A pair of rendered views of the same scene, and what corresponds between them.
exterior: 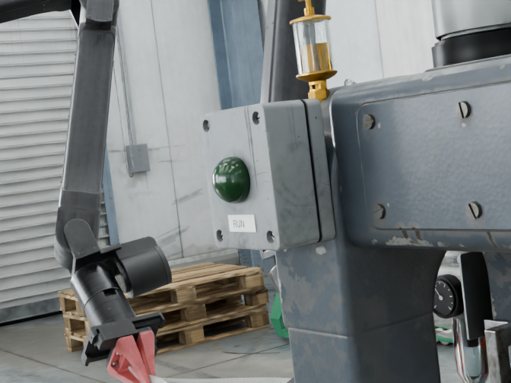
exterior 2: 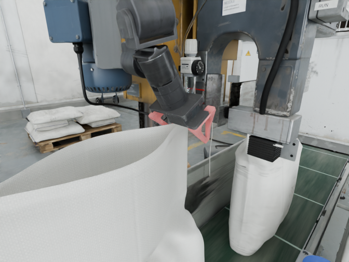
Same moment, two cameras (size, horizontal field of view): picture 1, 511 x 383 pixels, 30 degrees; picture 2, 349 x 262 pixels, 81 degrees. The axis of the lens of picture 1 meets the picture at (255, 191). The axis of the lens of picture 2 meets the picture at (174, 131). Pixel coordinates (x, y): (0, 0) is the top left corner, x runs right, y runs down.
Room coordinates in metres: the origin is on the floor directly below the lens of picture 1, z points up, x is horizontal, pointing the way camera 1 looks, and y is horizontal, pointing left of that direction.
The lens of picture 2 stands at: (0.95, 0.34, 1.18)
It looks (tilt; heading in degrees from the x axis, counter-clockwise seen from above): 19 degrees down; 260
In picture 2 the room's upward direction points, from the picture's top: straight up
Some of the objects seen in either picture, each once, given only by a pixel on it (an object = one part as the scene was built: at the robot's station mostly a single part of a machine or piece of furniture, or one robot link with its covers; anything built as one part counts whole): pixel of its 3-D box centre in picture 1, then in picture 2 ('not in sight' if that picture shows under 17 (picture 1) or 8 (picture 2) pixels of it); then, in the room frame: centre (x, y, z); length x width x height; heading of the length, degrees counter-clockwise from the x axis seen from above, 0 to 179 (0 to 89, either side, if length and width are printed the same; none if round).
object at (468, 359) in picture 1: (471, 348); (189, 88); (0.82, -0.17, 1.11); 0.03 x 0.03 x 0.06
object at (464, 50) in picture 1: (496, 53); not in sight; (0.68, -0.18, 1.35); 0.09 x 0.09 x 0.03
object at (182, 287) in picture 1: (160, 289); not in sight; (6.63, 0.74, 0.36); 1.20 x 0.82 x 0.14; 120
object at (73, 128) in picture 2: not in sight; (57, 130); (2.13, -2.72, 0.20); 0.67 x 0.44 x 0.15; 34
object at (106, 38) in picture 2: not in sight; (139, 38); (0.94, -0.31, 1.23); 0.28 x 0.07 x 0.16; 34
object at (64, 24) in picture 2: not in sight; (75, 28); (1.09, -0.25, 1.25); 0.10 x 0.08 x 0.12; 149
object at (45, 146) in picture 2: not in sight; (76, 130); (1.99, -3.06, 0.07); 1.20 x 0.82 x 0.14; 34
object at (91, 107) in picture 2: not in sight; (86, 110); (1.86, -3.40, 0.32); 0.68 x 0.45 x 0.15; 34
